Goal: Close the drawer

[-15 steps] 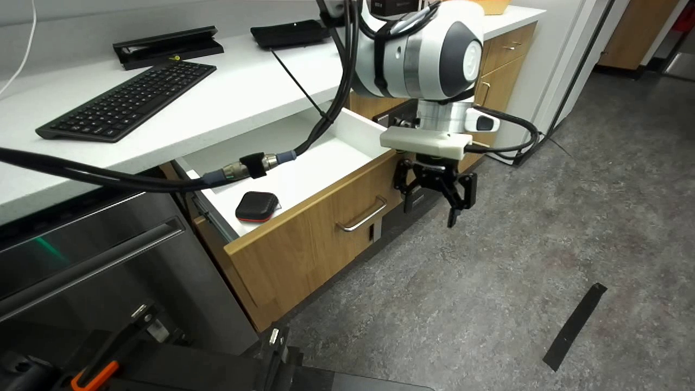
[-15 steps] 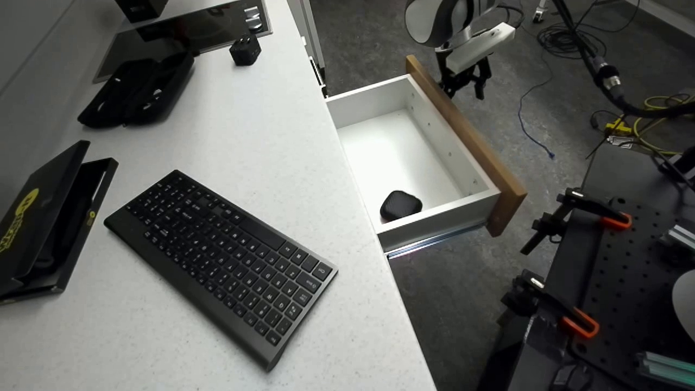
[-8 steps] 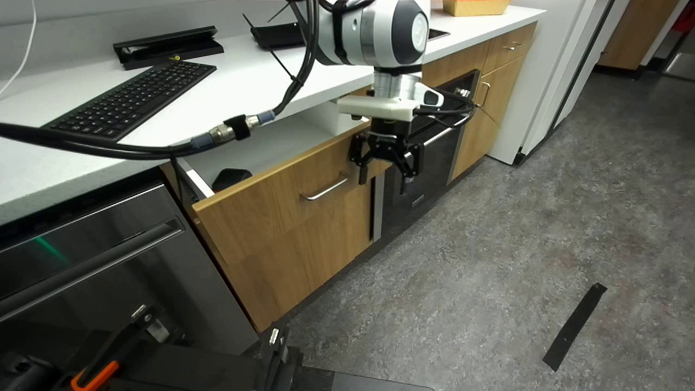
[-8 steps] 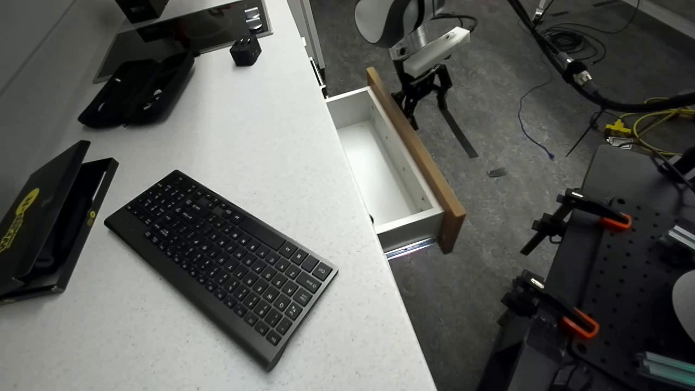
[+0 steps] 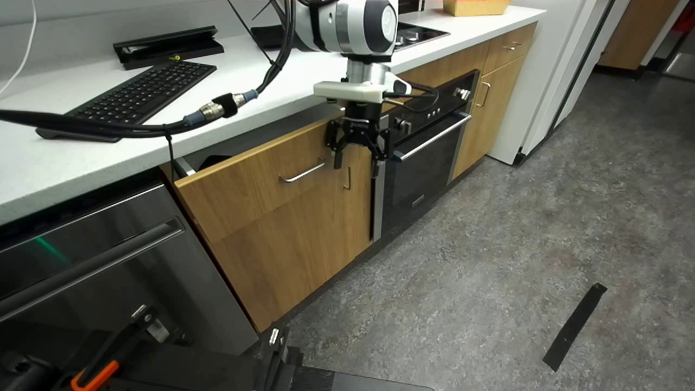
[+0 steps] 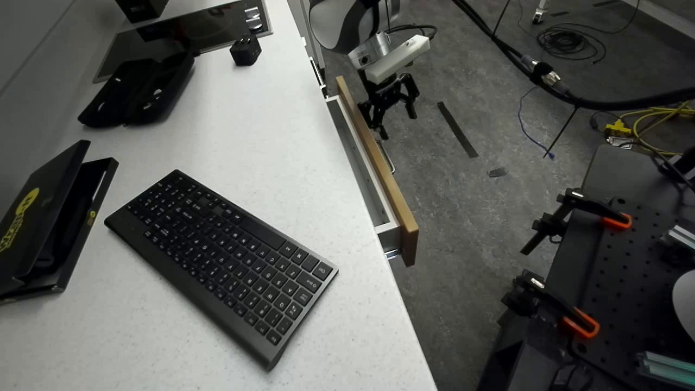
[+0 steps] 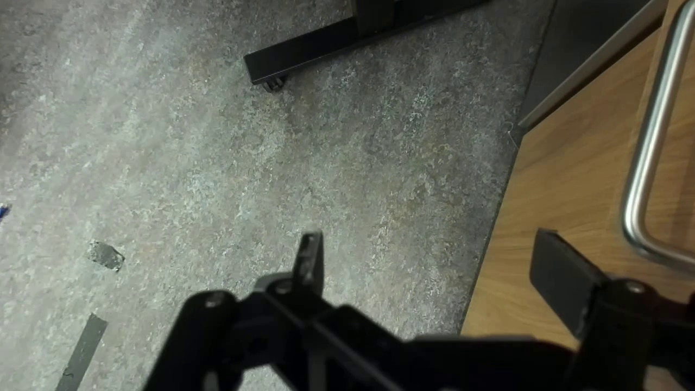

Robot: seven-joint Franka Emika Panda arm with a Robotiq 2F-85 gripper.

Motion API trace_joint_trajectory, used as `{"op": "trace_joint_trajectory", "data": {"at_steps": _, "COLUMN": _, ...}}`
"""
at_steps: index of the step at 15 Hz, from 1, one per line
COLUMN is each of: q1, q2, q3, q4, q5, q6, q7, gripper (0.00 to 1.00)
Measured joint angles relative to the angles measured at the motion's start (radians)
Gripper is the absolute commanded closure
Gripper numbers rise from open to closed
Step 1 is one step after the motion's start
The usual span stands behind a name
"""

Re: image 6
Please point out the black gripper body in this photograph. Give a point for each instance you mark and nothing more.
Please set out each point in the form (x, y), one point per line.
(389, 91)

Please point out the wooden front white drawer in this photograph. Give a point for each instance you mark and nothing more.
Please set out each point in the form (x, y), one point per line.
(386, 180)

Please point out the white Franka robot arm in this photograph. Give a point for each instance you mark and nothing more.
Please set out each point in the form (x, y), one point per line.
(347, 21)

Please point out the black marker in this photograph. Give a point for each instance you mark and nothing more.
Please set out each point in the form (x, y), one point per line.
(457, 128)

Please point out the small black cube box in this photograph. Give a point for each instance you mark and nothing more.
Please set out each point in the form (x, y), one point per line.
(245, 51)

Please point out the black orange spring clamp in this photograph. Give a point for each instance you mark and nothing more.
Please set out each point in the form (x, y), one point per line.
(572, 314)
(577, 212)

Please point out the black computer keyboard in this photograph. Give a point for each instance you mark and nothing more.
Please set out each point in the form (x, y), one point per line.
(223, 262)

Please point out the black zip pouch tray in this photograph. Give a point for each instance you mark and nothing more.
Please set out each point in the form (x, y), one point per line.
(142, 89)

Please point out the black countertop appliance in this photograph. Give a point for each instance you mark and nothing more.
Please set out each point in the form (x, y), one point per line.
(142, 9)

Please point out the black perforated robot platform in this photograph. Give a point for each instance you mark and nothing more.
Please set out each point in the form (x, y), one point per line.
(621, 290)

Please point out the aluminium extrusion piece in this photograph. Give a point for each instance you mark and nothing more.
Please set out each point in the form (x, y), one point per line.
(670, 370)
(679, 237)

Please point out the white round object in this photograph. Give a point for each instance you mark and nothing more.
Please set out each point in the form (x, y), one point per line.
(687, 295)

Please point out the open black case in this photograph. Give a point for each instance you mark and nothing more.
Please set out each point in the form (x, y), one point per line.
(44, 217)

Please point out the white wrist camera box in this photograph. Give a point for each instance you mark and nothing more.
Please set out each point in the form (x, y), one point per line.
(392, 56)

